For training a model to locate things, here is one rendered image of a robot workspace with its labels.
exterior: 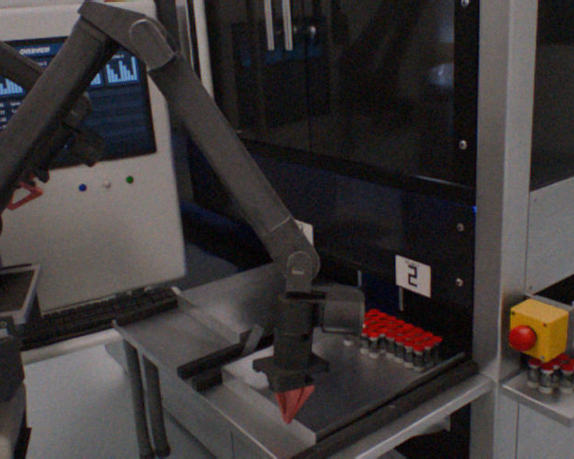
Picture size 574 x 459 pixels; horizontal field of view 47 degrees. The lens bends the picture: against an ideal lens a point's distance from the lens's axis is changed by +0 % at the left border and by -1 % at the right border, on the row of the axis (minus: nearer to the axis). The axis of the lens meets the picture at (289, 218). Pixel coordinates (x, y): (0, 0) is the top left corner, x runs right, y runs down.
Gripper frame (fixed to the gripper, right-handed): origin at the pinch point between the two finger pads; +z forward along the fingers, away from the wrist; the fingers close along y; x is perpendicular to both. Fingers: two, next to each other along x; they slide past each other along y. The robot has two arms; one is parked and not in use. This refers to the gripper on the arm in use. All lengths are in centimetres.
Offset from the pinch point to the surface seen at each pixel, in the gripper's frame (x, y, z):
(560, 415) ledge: -22.1, 36.7, -2.1
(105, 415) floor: 160, 26, 89
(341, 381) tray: 6.9, 16.0, 0.7
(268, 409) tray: 5.8, 0.4, 1.8
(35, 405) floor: 186, 5, 93
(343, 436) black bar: -7.6, 5.0, 0.6
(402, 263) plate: 11.6, 32.2, -17.6
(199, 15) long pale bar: 67, 15, -62
